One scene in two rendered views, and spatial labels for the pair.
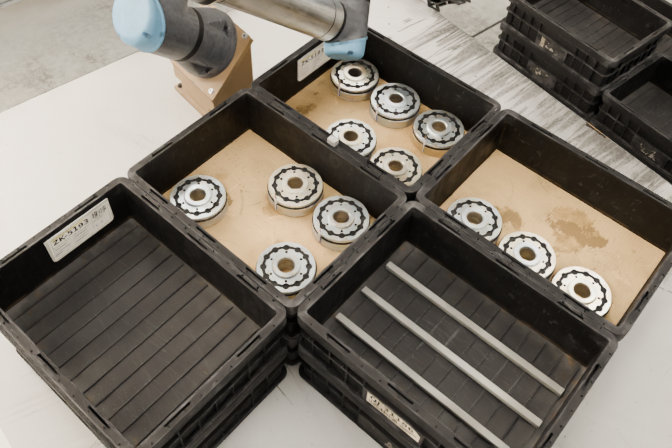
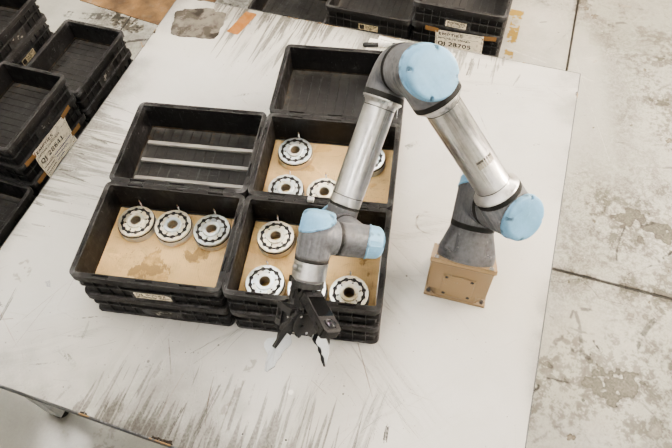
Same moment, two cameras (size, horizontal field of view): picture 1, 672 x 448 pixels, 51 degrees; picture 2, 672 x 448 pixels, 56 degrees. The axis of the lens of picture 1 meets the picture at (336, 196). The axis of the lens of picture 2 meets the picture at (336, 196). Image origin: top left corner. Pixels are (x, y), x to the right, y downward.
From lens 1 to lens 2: 1.82 m
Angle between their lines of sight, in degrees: 70
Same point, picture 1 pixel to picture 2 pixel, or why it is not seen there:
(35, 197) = not seen: hidden behind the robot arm
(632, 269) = (109, 264)
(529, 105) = (226, 433)
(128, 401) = (320, 81)
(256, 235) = (326, 166)
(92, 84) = (541, 240)
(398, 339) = (223, 160)
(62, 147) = not seen: hidden behind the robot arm
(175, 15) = (463, 195)
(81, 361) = (352, 82)
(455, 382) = (187, 157)
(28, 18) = not seen: outside the picture
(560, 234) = (158, 262)
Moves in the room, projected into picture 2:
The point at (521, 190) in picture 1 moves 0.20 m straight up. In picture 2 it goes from (193, 280) to (174, 242)
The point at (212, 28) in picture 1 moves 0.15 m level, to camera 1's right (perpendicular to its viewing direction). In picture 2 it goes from (454, 235) to (405, 261)
